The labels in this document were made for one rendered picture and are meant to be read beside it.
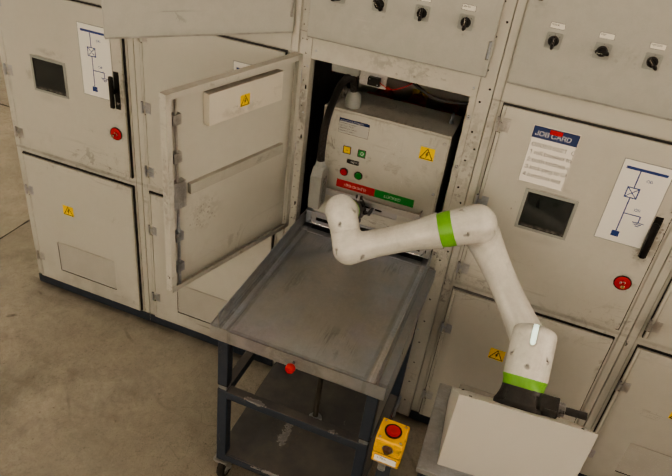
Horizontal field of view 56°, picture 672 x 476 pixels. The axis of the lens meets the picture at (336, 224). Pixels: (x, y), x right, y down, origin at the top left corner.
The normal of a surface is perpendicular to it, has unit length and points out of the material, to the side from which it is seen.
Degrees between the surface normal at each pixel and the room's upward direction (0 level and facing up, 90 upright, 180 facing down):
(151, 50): 90
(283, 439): 0
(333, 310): 0
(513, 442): 90
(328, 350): 0
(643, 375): 90
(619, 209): 90
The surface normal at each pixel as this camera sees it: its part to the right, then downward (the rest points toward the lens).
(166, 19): 0.44, 0.54
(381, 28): -0.36, 0.48
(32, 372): 0.11, -0.83
